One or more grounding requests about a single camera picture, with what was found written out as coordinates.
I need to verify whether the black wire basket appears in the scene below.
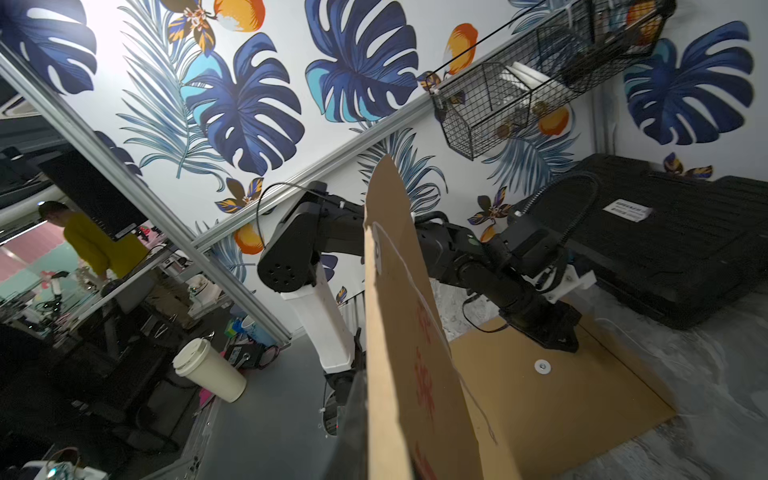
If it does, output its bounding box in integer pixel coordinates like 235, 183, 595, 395
419, 1, 677, 160

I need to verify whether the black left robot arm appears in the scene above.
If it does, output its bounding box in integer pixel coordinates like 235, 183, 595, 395
257, 181, 595, 389

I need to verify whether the white paper coffee cup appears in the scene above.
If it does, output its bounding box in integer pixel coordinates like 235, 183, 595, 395
172, 338, 247, 403

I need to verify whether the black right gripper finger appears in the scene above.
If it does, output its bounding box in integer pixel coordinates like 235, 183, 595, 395
323, 370, 368, 480

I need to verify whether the person in yellow shirt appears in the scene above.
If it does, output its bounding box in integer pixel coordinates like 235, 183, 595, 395
38, 201, 149, 285

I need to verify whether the brown kraft file bag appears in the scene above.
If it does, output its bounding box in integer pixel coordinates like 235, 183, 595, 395
363, 156, 484, 479
450, 316, 676, 479

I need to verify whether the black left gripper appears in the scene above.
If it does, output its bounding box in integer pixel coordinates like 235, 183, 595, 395
500, 299, 582, 352

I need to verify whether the black plastic tool case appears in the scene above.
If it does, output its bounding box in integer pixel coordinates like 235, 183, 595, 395
521, 152, 768, 330

